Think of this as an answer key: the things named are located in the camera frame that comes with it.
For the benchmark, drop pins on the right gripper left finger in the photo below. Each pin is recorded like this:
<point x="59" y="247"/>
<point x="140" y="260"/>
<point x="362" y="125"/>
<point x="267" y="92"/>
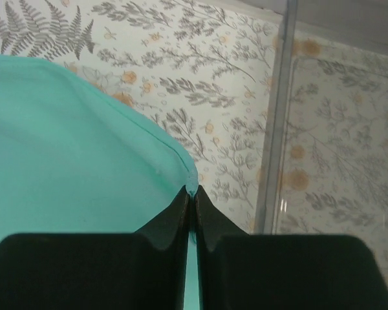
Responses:
<point x="141" y="270"/>

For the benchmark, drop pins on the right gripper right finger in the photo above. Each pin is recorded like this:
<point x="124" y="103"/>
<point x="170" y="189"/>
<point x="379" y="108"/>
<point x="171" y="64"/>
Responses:
<point x="293" y="271"/>

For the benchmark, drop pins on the teal t shirt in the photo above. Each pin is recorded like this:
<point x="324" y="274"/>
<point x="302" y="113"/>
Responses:
<point x="75" y="160"/>

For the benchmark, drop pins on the clear plastic bin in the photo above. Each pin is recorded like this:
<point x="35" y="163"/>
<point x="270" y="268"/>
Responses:
<point x="325" y="156"/>

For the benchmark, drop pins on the floral table mat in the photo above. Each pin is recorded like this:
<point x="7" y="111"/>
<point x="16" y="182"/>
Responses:
<point x="201" y="70"/>

